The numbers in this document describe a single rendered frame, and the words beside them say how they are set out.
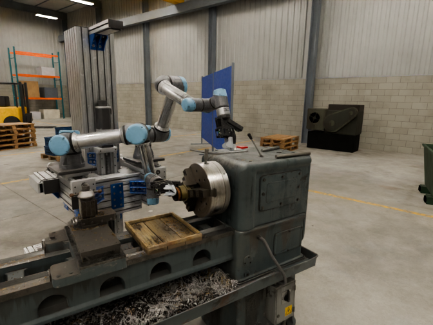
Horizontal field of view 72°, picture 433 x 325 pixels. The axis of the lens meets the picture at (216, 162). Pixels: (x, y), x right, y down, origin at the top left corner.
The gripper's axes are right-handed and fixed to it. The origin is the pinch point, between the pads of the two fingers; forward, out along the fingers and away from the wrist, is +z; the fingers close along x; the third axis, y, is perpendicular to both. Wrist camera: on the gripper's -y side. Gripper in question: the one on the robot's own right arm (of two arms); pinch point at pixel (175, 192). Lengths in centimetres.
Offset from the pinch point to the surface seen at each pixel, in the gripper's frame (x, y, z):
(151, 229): -21.7, 11.6, -6.8
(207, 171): 10.5, -16.5, 5.5
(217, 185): 3.8, -19.5, 10.7
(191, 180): 3.5, -12.6, -5.9
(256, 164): 14.1, -41.3, 16.6
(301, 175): 3, -79, 16
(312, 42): 254, -829, -636
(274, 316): -86, -57, 22
